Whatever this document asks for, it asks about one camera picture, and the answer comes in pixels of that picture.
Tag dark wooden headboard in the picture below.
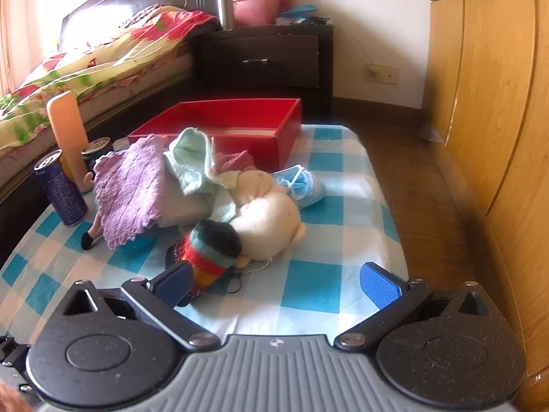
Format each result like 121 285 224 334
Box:
58 0 221 52

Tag orange comb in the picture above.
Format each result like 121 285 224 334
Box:
47 91 92 194

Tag light blue face mask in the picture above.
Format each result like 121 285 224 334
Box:
273 165 326 209

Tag wall power outlet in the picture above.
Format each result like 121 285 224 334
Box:
365 63 399 85

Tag mint green knitted cloth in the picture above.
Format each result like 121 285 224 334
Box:
164 127 239 195

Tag dark wooden nightstand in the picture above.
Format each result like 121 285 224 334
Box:
191 24 334 124

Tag blue drink can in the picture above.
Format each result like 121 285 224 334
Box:
34 149 89 226

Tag purple fluffy cloth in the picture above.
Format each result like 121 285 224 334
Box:
94 135 166 250

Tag pink pig plush toy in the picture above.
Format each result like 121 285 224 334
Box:
81 171 102 250

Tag pink plastic basket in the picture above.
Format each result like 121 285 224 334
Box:
234 0 279 27

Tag blue white checkered tablecloth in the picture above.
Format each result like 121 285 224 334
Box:
1 125 408 343

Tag blue items on nightstand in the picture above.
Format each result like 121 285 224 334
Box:
276 5 331 26

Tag clear plastic wrapper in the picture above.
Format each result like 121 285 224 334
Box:
419 122 445 143

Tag steel thermos bottle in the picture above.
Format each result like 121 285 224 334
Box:
217 0 234 31

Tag dark drink can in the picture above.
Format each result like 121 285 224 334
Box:
81 137 114 172

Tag metal keyring chain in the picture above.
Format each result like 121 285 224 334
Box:
222 256 275 295

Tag cream plush toy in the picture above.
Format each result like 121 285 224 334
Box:
230 170 306 269

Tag white sponge block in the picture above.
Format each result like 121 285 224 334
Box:
157 172 211 228

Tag striped knitted sock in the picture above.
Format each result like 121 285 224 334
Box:
165 219 242 307

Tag red cardboard box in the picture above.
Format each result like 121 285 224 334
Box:
128 98 302 172

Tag wooden wardrobe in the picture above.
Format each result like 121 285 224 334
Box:
423 0 548 411

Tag pink knitted cloth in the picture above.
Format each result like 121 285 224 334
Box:
214 150 256 174

